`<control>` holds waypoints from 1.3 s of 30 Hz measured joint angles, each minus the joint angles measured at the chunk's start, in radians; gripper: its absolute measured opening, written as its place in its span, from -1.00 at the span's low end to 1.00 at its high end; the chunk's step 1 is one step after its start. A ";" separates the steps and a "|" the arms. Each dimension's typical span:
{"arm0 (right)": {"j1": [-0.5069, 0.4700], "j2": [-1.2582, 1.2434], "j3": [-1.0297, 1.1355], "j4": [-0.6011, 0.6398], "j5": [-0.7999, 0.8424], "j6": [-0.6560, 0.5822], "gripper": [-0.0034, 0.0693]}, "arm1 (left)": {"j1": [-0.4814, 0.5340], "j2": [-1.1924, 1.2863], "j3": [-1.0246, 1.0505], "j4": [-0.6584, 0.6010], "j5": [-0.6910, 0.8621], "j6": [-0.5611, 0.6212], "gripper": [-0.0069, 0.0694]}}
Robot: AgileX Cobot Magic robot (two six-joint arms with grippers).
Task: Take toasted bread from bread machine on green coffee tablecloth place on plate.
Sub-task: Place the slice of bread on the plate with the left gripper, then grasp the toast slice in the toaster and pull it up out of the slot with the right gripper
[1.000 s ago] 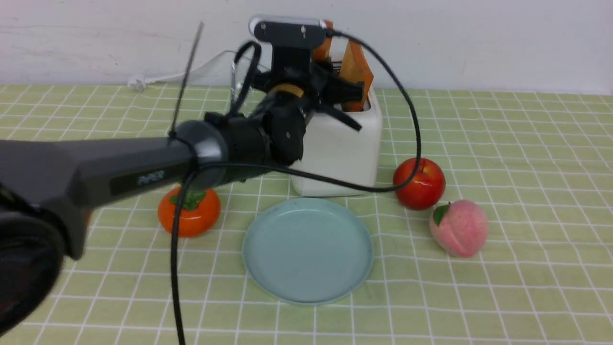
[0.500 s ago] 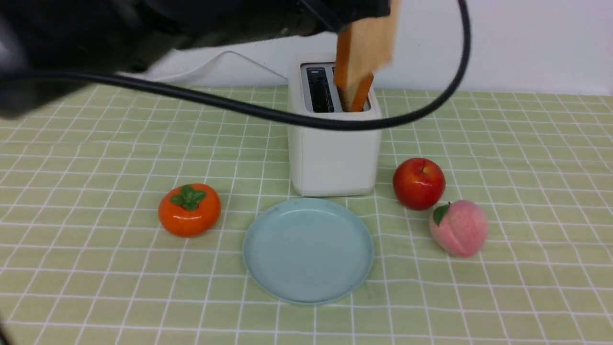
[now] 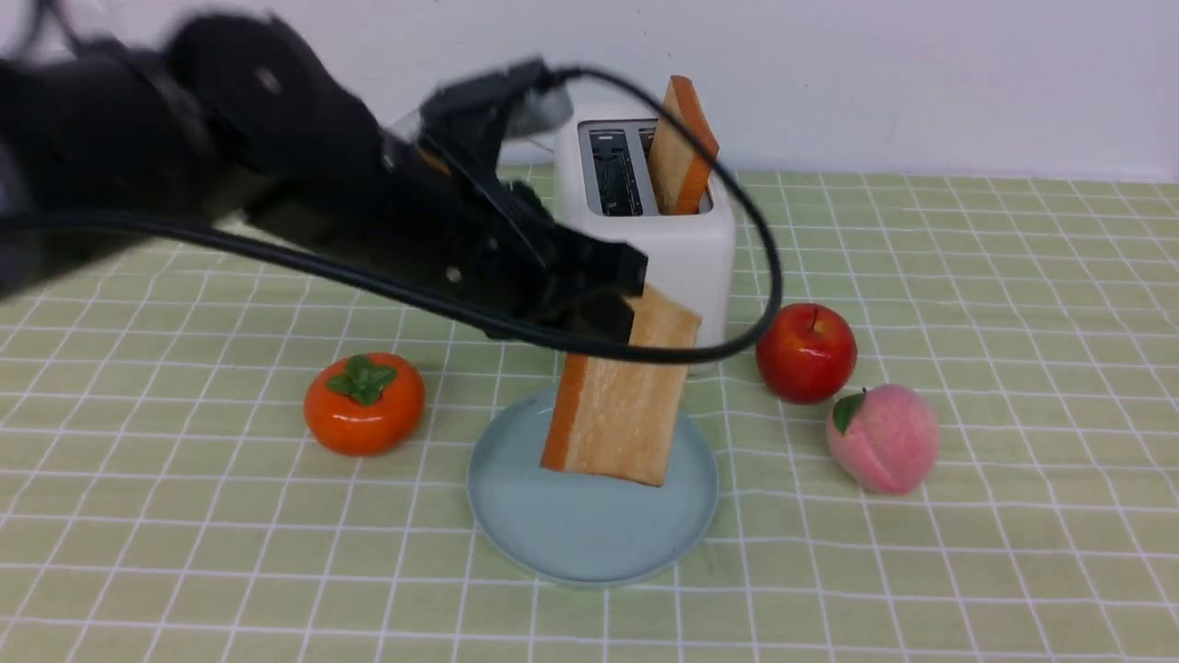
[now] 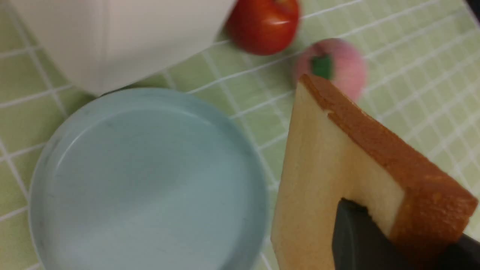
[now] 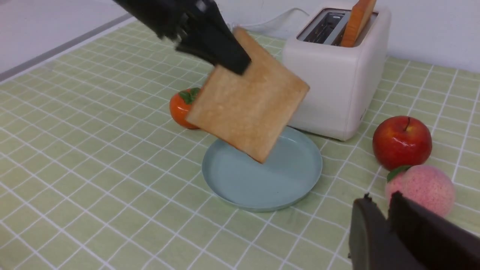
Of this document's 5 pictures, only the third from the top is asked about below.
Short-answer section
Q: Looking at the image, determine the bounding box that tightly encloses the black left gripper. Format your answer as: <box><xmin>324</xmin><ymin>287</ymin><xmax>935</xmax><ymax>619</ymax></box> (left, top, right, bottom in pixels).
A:
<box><xmin>249</xmin><ymin>138</ymin><xmax>648</xmax><ymax>334</ymax></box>

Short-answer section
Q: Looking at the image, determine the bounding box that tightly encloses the toast slice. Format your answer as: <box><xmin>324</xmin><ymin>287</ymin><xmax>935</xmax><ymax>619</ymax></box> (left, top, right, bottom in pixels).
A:
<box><xmin>540</xmin><ymin>284</ymin><xmax>703</xmax><ymax>488</ymax></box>
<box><xmin>646</xmin><ymin>76</ymin><xmax>718</xmax><ymax>215</ymax></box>

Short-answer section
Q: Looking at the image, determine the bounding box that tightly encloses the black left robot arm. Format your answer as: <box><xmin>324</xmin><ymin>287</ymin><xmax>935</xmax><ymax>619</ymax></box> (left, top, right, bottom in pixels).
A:
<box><xmin>1</xmin><ymin>12</ymin><xmax>647</xmax><ymax>344</ymax></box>

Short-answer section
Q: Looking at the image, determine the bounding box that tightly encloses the red apple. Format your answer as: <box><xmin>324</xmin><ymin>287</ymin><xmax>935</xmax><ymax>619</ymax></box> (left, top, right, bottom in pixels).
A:
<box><xmin>755</xmin><ymin>302</ymin><xmax>858</xmax><ymax>403</ymax></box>

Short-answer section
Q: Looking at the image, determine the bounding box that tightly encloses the orange persimmon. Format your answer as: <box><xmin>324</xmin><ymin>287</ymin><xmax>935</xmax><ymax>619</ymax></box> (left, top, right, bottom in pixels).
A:
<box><xmin>303</xmin><ymin>353</ymin><xmax>426</xmax><ymax>457</ymax></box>

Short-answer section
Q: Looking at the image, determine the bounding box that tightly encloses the light blue plate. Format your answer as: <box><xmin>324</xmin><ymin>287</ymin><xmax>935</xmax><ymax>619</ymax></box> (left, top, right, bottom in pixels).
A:
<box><xmin>466</xmin><ymin>387</ymin><xmax>720</xmax><ymax>587</ymax></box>

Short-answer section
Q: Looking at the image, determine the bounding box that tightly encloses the pink peach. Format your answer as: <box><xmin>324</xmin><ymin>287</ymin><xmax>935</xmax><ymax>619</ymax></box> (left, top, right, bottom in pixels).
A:
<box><xmin>826</xmin><ymin>383</ymin><xmax>940</xmax><ymax>495</ymax></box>

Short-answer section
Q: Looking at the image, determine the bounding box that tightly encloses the green checkered tablecloth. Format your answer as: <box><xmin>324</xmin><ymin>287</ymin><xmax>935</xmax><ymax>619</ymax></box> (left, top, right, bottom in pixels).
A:
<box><xmin>1</xmin><ymin>171</ymin><xmax>1178</xmax><ymax>662</ymax></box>

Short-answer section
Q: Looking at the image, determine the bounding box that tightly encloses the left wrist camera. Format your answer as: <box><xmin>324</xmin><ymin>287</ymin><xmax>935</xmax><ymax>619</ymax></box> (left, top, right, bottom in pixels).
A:
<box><xmin>388</xmin><ymin>55</ymin><xmax>574</xmax><ymax>176</ymax></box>

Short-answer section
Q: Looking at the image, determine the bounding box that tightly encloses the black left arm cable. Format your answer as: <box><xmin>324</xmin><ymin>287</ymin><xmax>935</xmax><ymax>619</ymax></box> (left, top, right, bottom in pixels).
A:
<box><xmin>0</xmin><ymin>64</ymin><xmax>784</xmax><ymax>365</ymax></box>

